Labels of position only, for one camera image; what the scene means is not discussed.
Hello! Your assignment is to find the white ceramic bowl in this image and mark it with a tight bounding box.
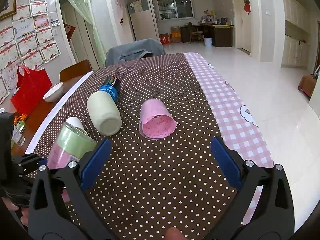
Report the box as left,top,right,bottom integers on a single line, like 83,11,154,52
43,82,63,102

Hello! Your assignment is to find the pink paper cup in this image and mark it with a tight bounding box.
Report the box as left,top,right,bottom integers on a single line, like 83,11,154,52
139,99,178,140

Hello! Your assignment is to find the pink checkered tablecloth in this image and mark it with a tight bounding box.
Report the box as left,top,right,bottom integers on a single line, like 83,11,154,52
183,52,275,225

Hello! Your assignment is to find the blue black cylindrical can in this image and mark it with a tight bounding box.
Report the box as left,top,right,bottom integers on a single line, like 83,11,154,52
99,76,121,102

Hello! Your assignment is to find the red felt bag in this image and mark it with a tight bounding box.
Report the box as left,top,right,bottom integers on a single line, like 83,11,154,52
11,64,52,115

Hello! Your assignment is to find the small white paper cup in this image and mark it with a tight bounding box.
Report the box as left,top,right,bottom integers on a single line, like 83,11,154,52
66,116,87,134

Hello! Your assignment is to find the grey covered chair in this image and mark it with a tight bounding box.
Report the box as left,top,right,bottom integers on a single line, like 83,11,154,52
105,38,166,67

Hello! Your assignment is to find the dark wooden desk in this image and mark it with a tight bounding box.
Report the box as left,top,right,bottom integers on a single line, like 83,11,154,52
199,22,234,47

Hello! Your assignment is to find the cream white paper cup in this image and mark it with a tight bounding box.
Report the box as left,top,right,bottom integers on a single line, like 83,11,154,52
87,91,122,136

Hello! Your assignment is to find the green tray with items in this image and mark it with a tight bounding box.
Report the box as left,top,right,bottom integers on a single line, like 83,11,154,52
12,113,25,147

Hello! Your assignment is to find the brown polka dot tablecloth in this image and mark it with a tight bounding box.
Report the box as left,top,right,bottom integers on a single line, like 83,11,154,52
34,53,236,239

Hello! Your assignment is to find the wooden desk chair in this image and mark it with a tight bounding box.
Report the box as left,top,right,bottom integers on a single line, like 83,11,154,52
188,22,203,43

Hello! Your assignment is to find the white wall cabinet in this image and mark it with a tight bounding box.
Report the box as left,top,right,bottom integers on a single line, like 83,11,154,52
273,0,310,68

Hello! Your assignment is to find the green lace curtain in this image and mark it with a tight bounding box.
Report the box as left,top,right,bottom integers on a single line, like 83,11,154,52
68,0,105,65

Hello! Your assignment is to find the person's hand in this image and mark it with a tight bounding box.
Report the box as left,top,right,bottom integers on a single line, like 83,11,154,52
2,198,29,226

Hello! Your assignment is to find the white refrigerator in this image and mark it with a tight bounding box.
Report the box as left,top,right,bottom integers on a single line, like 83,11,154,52
127,0,160,41

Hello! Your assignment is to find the clear cup green pink lining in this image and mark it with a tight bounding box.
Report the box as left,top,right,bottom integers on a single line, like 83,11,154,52
46,121,98,202

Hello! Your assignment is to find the white bucket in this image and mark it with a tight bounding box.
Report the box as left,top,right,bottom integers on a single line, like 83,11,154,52
204,37,212,48

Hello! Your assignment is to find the brown wooden chair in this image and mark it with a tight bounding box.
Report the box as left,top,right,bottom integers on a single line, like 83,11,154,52
60,60,92,82

